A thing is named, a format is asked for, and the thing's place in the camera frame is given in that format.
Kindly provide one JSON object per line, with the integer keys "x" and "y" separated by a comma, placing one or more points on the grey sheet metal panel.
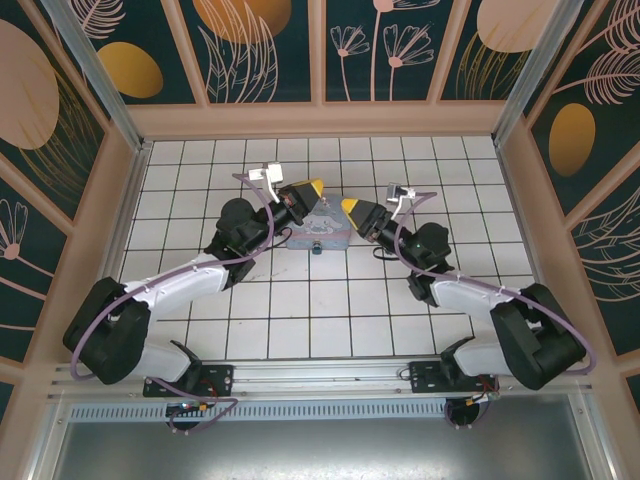
{"x": 320, "y": 452}

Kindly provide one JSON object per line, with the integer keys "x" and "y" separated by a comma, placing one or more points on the light blue patterned pouch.
{"x": 325, "y": 230}

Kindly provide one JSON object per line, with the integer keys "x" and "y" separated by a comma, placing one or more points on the yellow power connector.
{"x": 473, "y": 401}
{"x": 202, "y": 408}

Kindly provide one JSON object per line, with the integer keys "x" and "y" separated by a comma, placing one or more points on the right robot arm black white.
{"x": 470, "y": 292}

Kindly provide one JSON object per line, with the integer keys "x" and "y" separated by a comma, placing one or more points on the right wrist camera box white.
{"x": 397, "y": 192}

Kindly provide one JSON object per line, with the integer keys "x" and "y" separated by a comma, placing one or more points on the aluminium profile rail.
{"x": 320, "y": 372}

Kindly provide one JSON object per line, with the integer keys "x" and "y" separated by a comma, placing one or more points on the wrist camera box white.
{"x": 397, "y": 192}
{"x": 265, "y": 173}

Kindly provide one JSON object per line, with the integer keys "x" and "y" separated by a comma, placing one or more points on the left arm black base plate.
{"x": 220, "y": 380}

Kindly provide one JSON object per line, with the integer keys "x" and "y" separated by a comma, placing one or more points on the aluminium frame post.
{"x": 100, "y": 75}
{"x": 532, "y": 75}

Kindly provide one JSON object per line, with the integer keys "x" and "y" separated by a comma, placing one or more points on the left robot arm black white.
{"x": 175, "y": 282}

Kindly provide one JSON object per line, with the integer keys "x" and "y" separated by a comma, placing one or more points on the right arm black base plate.
{"x": 425, "y": 377}

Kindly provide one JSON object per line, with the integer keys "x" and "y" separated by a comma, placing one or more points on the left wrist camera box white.
{"x": 265, "y": 173}

